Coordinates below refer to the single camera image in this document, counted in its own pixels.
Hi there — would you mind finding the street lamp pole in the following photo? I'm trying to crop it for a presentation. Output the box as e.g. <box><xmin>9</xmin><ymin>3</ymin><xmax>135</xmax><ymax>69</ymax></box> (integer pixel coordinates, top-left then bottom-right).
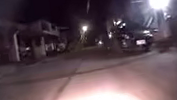
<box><xmin>148</xmin><ymin>0</ymin><xmax>177</xmax><ymax>42</ymax></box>
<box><xmin>78</xmin><ymin>24</ymin><xmax>92</xmax><ymax>48</ymax></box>

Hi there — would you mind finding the grey asphalt road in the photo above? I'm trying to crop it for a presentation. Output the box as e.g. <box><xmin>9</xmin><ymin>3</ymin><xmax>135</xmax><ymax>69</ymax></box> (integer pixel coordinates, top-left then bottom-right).
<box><xmin>0</xmin><ymin>37</ymin><xmax>177</xmax><ymax>100</ymax></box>

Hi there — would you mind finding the dark car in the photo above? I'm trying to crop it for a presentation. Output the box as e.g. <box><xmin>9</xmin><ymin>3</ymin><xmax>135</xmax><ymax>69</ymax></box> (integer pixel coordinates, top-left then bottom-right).
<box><xmin>114</xmin><ymin>20</ymin><xmax>158</xmax><ymax>55</ymax></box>

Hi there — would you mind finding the building with pillars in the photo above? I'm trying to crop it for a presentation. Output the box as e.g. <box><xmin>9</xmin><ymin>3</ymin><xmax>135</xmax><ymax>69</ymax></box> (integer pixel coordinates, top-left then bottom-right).
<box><xmin>0</xmin><ymin>12</ymin><xmax>75</xmax><ymax>66</ymax></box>

